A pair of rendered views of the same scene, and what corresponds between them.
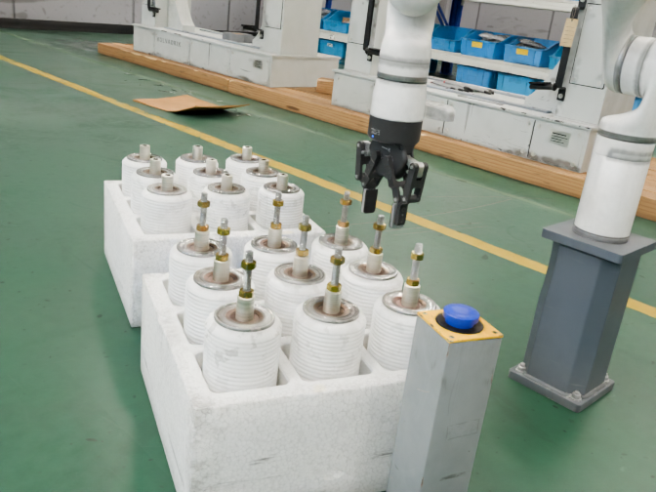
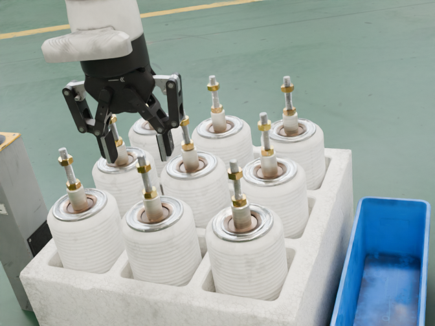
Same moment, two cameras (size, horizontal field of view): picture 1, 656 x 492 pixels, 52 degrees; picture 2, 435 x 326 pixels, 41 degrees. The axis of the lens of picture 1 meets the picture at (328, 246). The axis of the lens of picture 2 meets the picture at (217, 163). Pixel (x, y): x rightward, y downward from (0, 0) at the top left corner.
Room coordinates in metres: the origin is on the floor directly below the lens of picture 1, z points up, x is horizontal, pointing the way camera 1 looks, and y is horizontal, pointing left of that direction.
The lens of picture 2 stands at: (1.50, -0.39, 0.67)
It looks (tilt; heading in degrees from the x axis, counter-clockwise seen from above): 30 degrees down; 141
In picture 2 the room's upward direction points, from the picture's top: 10 degrees counter-clockwise
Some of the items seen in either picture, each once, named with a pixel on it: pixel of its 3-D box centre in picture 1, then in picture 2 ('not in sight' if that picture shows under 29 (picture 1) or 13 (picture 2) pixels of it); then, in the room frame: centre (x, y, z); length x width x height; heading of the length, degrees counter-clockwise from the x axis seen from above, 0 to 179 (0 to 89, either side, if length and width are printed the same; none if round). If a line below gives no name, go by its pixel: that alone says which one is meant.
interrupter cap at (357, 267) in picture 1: (373, 270); (155, 214); (0.97, -0.07, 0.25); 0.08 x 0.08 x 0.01
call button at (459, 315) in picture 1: (460, 318); not in sight; (0.69, -0.16, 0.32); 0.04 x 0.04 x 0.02
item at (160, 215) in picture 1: (165, 233); not in sight; (1.25, 0.32, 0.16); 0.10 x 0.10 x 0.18
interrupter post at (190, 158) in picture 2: (301, 266); (190, 158); (0.92, 0.04, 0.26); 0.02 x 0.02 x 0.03
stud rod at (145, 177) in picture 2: (377, 238); (146, 180); (0.97, -0.07, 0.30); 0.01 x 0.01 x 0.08
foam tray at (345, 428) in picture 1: (289, 370); (208, 251); (0.92, 0.04, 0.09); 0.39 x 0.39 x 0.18; 25
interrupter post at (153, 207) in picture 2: (374, 263); (153, 206); (0.97, -0.07, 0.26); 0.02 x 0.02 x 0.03
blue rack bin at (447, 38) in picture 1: (455, 39); not in sight; (6.72, -0.96, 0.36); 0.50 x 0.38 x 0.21; 136
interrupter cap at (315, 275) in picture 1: (300, 273); (191, 165); (0.92, 0.04, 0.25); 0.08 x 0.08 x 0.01
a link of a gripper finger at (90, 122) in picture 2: (404, 210); (96, 138); (0.92, -0.10, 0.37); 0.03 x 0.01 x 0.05; 36
